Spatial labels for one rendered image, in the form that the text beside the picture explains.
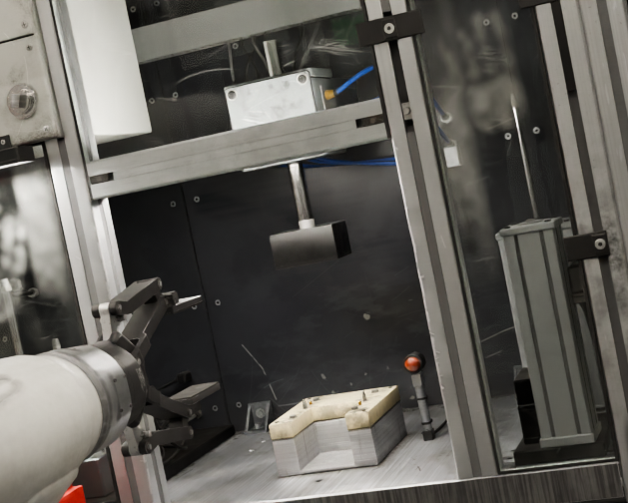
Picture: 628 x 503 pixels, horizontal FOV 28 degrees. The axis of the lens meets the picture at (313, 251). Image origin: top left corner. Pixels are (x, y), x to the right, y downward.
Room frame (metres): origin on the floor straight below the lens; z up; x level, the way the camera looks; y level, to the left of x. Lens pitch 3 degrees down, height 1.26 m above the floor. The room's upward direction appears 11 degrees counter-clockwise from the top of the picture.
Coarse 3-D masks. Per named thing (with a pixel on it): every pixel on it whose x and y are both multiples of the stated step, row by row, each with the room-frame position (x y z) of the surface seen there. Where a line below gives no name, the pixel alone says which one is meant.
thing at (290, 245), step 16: (304, 176) 1.61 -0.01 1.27; (304, 192) 1.60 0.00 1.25; (304, 208) 1.60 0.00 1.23; (304, 224) 1.60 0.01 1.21; (336, 224) 1.59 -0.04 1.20; (272, 240) 1.60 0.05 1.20; (288, 240) 1.59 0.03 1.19; (304, 240) 1.58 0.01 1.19; (320, 240) 1.57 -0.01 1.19; (336, 240) 1.58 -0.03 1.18; (288, 256) 1.59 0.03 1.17; (304, 256) 1.58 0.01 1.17; (320, 256) 1.58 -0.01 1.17; (336, 256) 1.57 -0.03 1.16
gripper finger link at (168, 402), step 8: (152, 392) 1.09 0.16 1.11; (160, 392) 1.10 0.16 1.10; (152, 400) 1.09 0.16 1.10; (160, 400) 1.10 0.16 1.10; (168, 400) 1.13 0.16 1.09; (176, 400) 1.14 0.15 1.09; (152, 408) 1.11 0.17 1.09; (160, 408) 1.11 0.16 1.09; (168, 408) 1.12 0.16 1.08; (176, 408) 1.14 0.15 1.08; (184, 408) 1.15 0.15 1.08; (160, 416) 1.15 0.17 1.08; (168, 416) 1.15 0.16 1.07; (176, 416) 1.15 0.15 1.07; (184, 416) 1.15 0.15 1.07
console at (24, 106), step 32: (0, 0) 1.48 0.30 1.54; (32, 0) 1.48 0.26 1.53; (0, 32) 1.48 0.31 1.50; (32, 32) 1.47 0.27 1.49; (0, 64) 1.49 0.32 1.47; (32, 64) 1.47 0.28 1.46; (0, 96) 1.49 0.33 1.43; (32, 96) 1.47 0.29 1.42; (0, 128) 1.49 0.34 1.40; (32, 128) 1.48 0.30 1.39
